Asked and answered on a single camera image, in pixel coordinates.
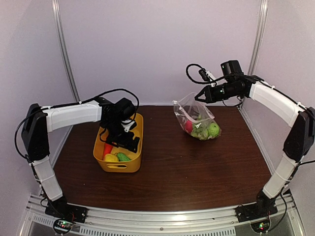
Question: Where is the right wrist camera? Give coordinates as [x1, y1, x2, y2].
[198, 68, 217, 87]

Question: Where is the aluminium frame post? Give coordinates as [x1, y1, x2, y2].
[248, 0, 268, 75]
[51, 0, 82, 104]

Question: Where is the right aluminium frame post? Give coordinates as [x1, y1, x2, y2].
[248, 0, 268, 75]

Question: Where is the yellow plastic basket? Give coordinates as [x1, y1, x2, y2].
[93, 113, 143, 173]

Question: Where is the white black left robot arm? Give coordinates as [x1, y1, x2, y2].
[21, 96, 142, 218]

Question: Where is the green toy broccoli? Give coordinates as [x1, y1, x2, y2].
[116, 152, 131, 162]

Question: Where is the right controller board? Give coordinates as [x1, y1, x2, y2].
[251, 219, 271, 234]

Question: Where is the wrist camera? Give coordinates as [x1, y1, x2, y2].
[198, 68, 217, 87]
[121, 119, 137, 133]

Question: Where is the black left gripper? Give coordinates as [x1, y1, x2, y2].
[103, 118, 140, 153]

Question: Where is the yellow toy lemon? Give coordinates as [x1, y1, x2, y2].
[104, 154, 119, 162]

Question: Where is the left aluminium frame post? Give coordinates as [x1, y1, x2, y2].
[51, 0, 82, 104]

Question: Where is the clear zip top bag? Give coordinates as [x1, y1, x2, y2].
[172, 92, 221, 141]

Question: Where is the green toy cabbage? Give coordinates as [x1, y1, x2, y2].
[208, 122, 221, 138]

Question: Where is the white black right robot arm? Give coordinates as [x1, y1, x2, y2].
[195, 60, 315, 217]

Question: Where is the light green toy lettuce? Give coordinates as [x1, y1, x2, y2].
[190, 121, 209, 141]

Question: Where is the left controller board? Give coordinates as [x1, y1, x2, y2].
[53, 219, 74, 235]

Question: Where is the red toy apple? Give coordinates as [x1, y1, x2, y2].
[184, 120, 193, 134]

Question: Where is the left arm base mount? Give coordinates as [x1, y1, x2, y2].
[45, 201, 88, 223]

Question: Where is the orange toy carrot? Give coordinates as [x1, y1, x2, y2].
[103, 143, 113, 156]

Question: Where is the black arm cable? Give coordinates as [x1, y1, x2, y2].
[81, 88, 139, 118]
[186, 63, 212, 86]

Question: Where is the aluminium front rail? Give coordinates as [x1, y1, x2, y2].
[17, 193, 306, 236]

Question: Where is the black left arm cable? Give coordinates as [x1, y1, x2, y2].
[81, 88, 139, 118]

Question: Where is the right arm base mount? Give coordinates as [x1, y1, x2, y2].
[235, 202, 278, 223]

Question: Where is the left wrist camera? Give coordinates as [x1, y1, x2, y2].
[121, 119, 137, 133]

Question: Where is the controller board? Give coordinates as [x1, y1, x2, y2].
[251, 219, 271, 234]
[53, 219, 74, 235]

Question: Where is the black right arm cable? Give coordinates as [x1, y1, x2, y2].
[186, 63, 212, 86]

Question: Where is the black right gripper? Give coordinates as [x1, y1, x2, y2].
[195, 81, 241, 103]

